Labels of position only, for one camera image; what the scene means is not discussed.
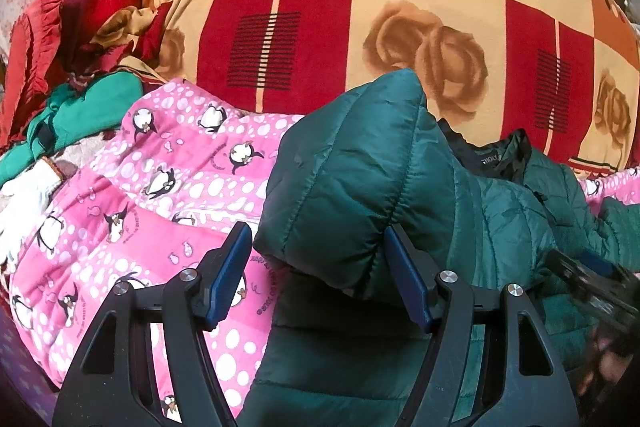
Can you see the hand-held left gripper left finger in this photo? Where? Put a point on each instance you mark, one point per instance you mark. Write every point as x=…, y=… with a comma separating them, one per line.
x=227, y=272

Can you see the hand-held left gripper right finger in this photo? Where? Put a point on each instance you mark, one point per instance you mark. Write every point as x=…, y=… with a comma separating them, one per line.
x=407, y=277

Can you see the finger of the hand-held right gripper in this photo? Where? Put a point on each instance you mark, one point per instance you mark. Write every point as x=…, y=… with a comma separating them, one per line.
x=567, y=267

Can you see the dark green puffer jacket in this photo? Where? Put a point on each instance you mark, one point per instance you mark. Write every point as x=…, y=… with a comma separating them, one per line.
x=360, y=177

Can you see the person's right hand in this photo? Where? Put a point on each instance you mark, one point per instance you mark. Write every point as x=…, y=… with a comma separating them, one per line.
x=607, y=364

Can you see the pink penguin print quilt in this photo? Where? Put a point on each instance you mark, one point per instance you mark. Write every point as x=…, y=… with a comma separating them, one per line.
x=165, y=147

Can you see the white knit glove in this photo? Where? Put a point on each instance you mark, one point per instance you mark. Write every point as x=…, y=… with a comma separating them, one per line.
x=25, y=202

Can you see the bright green garment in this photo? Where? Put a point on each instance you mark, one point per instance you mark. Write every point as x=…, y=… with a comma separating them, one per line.
x=85, y=107

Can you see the rose print bed sheet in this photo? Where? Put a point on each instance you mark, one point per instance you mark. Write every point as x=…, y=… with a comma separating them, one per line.
x=320, y=32

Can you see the red ruffled garment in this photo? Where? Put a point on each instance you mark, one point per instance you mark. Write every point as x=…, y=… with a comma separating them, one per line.
x=35, y=42

